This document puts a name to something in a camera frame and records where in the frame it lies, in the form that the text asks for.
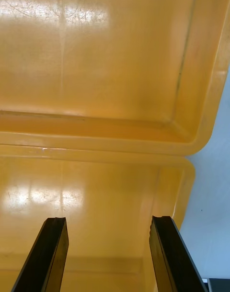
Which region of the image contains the yellow-orange plastic bin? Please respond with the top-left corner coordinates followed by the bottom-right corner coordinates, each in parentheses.
top-left (0, 0), bottom-right (230, 157)
top-left (0, 143), bottom-right (196, 292)

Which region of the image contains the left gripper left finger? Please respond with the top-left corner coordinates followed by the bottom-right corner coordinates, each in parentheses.
top-left (11, 216), bottom-right (69, 292)

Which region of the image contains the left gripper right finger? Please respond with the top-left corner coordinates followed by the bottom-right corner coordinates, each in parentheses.
top-left (149, 215), bottom-right (208, 292)

